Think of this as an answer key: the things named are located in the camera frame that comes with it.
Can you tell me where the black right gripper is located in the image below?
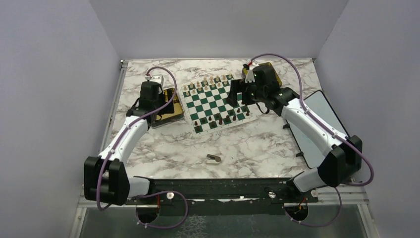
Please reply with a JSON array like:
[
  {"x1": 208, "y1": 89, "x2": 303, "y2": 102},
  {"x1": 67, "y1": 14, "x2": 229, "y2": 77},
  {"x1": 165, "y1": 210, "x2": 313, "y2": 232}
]
[{"x1": 226, "y1": 78, "x2": 266, "y2": 107}]

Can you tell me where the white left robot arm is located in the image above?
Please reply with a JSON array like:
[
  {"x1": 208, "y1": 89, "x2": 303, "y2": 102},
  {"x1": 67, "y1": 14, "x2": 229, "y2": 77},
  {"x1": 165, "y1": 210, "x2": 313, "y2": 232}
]
[{"x1": 83, "y1": 81, "x2": 177, "y2": 210}]

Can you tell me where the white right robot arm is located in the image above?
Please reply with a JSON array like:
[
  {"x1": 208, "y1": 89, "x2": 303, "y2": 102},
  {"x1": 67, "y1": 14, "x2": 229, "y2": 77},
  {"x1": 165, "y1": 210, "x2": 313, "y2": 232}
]
[{"x1": 226, "y1": 64, "x2": 362, "y2": 202}]

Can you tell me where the light wooden chess pieces row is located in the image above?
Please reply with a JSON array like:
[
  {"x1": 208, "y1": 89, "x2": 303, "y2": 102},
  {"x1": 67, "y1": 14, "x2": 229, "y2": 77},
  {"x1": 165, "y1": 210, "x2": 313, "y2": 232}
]
[{"x1": 181, "y1": 74, "x2": 233, "y2": 97}]

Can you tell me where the gold tin with dark pieces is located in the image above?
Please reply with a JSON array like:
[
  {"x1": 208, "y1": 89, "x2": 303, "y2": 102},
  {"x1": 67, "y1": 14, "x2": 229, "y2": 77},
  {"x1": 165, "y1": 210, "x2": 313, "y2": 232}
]
[{"x1": 151, "y1": 87, "x2": 184, "y2": 128}]

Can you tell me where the green white chess board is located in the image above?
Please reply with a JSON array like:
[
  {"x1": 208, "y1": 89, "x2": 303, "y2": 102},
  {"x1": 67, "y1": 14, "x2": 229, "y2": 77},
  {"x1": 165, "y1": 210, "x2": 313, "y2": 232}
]
[{"x1": 178, "y1": 89, "x2": 257, "y2": 137}]

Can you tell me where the empty gold tin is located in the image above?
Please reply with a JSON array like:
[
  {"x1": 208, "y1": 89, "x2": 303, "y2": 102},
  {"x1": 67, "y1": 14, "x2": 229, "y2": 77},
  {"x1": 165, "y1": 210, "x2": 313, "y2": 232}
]
[{"x1": 242, "y1": 62, "x2": 282, "y2": 90}]

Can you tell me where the white tablet with black frame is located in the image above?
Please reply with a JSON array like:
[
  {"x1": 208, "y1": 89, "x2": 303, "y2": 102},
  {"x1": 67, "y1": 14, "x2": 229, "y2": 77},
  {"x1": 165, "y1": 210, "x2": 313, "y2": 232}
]
[{"x1": 281, "y1": 90, "x2": 348, "y2": 169}]

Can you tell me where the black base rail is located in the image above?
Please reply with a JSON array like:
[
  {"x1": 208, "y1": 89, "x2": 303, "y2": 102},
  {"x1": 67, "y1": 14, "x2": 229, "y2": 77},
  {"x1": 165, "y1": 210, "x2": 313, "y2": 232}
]
[{"x1": 125, "y1": 178, "x2": 321, "y2": 216}]

